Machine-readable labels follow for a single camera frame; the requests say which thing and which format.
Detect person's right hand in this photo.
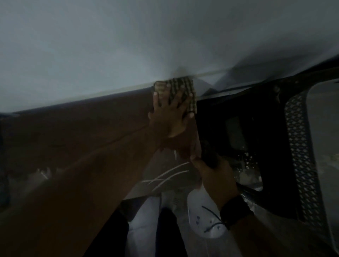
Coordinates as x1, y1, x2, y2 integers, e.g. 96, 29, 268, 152
190, 155, 240, 210

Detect person's left hand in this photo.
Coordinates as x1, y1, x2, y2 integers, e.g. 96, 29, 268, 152
148, 84, 195, 149

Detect checkered cleaning cloth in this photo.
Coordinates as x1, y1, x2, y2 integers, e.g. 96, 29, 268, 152
153, 77, 198, 114

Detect white spray bottle black trigger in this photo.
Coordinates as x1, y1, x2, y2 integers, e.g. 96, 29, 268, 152
186, 142, 228, 239

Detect person's right forearm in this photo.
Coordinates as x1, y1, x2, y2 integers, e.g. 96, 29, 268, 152
230, 211, 332, 257

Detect person's left forearm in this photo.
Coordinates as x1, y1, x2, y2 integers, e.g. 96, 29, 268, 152
0, 132, 170, 257

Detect person's black trouser legs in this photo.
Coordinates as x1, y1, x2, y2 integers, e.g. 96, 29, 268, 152
82, 208, 189, 257

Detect brown wooden cabinet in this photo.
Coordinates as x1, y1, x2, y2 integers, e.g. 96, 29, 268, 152
0, 86, 203, 212

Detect black wristwatch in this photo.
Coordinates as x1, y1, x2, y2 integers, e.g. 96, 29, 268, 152
220, 195, 255, 230

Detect white shoe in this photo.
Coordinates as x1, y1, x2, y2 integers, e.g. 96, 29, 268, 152
160, 189, 189, 212

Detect black mesh chair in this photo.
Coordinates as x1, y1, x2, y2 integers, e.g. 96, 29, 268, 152
197, 66, 339, 252

